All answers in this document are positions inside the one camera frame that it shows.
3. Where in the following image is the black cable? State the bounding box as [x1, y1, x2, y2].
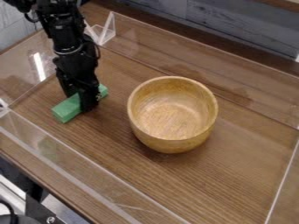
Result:
[0, 198, 16, 224]

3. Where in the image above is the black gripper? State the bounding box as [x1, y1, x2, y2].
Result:
[52, 46, 100, 112]

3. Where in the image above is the clear acrylic tray wall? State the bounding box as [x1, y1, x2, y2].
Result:
[0, 13, 299, 224]

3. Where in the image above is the clear acrylic corner bracket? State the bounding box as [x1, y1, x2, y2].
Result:
[86, 11, 116, 46]

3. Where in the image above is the green rectangular block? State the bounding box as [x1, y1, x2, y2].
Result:
[51, 84, 108, 123]

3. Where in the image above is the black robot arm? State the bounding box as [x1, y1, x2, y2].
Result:
[4, 0, 100, 112]

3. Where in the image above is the brown wooden bowl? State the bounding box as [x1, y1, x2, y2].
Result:
[127, 76, 219, 154]

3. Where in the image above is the black metal mount with bolt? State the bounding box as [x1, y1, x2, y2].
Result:
[24, 201, 66, 224]

